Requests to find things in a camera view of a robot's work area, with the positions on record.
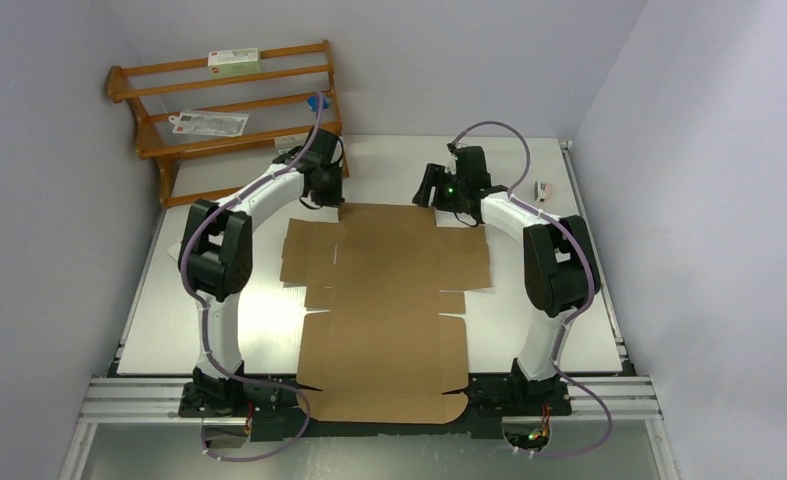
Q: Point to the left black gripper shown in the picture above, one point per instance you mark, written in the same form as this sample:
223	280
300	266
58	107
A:
335	199

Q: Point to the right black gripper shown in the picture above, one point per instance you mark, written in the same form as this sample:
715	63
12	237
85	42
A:
434	175

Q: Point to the brown cardboard box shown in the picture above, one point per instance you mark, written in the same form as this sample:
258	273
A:
384	335

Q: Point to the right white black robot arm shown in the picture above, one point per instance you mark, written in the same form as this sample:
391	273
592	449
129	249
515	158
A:
560	272

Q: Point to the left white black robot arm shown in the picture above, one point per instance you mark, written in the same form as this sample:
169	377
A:
215	258

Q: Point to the white box lower shelf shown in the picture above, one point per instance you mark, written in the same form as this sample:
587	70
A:
286	143

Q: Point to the white green box top shelf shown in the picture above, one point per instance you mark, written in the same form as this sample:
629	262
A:
234	62

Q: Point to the white green box on table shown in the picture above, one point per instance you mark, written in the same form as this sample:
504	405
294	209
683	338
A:
174	251

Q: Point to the small blue object on shelf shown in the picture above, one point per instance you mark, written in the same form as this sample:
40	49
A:
318	101

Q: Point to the small pink white object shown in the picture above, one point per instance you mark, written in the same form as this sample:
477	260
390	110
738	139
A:
543	191

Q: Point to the clear plastic package on shelf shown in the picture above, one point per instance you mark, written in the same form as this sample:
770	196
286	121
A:
207	123

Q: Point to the orange wooden shelf rack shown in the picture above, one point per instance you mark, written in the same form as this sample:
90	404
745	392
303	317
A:
207	107

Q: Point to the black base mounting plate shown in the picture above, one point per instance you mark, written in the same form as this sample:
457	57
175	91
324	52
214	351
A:
273	407

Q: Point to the aluminium frame rail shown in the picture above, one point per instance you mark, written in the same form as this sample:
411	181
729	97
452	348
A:
144	401

